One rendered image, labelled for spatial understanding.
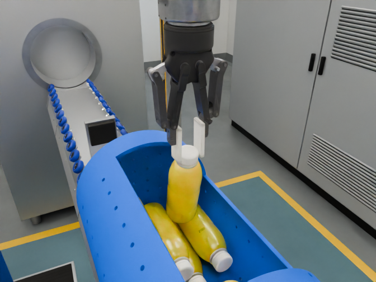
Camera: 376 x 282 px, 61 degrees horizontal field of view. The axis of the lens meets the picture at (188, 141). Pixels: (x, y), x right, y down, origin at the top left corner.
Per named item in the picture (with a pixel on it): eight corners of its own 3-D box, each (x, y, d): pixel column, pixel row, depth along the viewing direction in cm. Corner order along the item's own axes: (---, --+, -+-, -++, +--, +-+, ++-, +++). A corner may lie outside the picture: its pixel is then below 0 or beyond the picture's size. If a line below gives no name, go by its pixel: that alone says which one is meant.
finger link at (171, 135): (176, 118, 52) (159, 121, 51) (176, 144, 55) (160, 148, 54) (173, 114, 54) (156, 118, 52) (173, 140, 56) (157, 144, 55)
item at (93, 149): (118, 153, 117) (113, 114, 110) (121, 158, 114) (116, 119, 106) (90, 159, 113) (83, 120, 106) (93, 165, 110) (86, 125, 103)
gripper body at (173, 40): (202, 15, 51) (200, 71, 56) (152, 18, 48) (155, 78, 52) (227, 23, 45) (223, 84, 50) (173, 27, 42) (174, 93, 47)
